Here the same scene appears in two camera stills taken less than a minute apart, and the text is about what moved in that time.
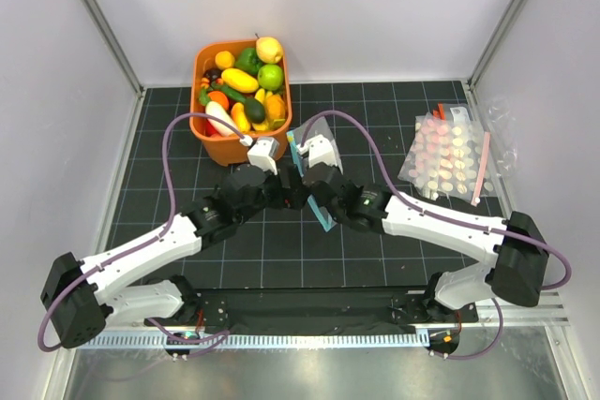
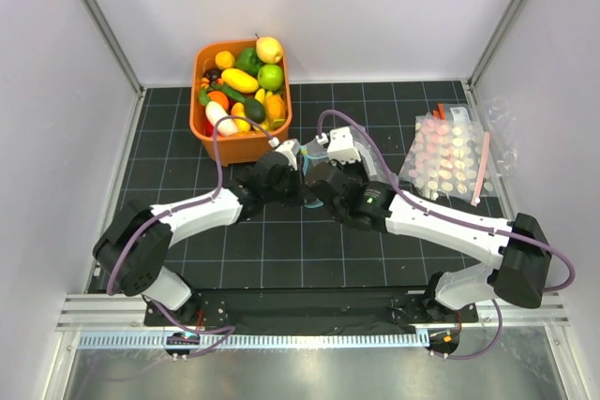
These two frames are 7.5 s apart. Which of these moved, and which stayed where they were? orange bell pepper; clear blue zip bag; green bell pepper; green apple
Moved: clear blue zip bag
Stayed: orange bell pepper; green apple; green bell pepper
